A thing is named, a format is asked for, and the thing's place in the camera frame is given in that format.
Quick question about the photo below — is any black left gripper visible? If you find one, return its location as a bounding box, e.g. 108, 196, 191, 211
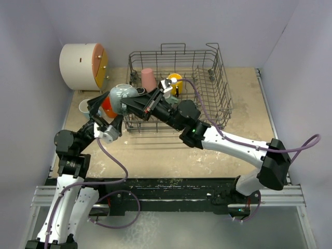
77, 91, 125, 153

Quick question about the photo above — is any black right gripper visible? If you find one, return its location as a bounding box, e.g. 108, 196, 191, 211
120, 88, 184, 132

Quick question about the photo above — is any orange ceramic mug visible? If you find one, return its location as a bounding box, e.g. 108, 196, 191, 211
101, 97, 118, 118

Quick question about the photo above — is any grey blue round mug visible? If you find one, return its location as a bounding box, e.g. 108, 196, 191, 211
108, 83, 139, 116

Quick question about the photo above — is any light blue ceramic mug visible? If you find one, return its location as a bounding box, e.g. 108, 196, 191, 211
78, 99, 90, 120

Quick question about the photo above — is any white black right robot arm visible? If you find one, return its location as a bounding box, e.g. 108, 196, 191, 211
120, 89, 291, 203

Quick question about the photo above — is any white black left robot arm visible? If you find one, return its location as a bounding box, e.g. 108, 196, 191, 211
25, 92, 123, 248

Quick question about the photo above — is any black ceramic mug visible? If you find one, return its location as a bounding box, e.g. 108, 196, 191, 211
136, 87, 147, 95

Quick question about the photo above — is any pink plastic tumbler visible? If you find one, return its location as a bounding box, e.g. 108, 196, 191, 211
141, 68, 157, 92

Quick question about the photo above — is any sage green ceramic mug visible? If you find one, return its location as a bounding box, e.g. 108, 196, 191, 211
166, 95, 179, 105

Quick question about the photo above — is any yellow ceramic mug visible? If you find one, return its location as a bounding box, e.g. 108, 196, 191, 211
168, 73, 183, 97

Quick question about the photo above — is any white round drawer cabinet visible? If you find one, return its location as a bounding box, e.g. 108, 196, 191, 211
59, 43, 108, 91

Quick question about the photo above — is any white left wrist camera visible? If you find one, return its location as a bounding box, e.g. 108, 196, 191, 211
93, 122, 120, 143

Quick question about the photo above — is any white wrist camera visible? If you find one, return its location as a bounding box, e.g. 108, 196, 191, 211
158, 78, 173, 99
93, 122, 120, 143

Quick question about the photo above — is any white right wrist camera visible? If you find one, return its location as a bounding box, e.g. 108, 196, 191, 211
158, 78, 173, 99

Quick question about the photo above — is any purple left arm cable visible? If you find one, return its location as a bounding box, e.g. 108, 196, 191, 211
43, 137, 142, 249

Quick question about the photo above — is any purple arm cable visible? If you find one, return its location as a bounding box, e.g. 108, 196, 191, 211
168, 79, 321, 224
43, 137, 142, 249

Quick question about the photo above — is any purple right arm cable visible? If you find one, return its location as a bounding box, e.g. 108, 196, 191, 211
168, 79, 321, 224

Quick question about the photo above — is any grey wire dish rack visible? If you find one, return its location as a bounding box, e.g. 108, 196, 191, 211
127, 43, 233, 129

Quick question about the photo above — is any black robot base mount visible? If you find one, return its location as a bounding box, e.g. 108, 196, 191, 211
94, 177, 262, 216

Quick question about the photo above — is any aluminium frame rail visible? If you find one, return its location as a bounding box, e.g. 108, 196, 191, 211
31, 186, 56, 207

